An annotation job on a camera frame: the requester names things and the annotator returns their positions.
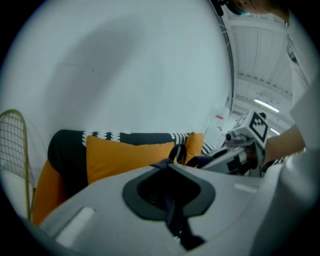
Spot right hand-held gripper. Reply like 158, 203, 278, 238
199, 109, 270, 178

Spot white seat cushion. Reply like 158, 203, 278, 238
0, 169, 34, 214

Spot orange sofa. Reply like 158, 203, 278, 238
31, 129, 216, 226

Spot person's right forearm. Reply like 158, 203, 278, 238
261, 123, 307, 171

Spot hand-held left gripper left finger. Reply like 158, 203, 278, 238
39, 165, 186, 256

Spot gold wire chair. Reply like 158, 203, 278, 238
0, 108, 36, 221

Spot orange cushion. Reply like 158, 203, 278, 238
184, 131, 205, 165
85, 135, 176, 185

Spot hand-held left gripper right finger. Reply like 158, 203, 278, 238
172, 163, 265, 256

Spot person's head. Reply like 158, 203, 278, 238
224, 0, 291, 20

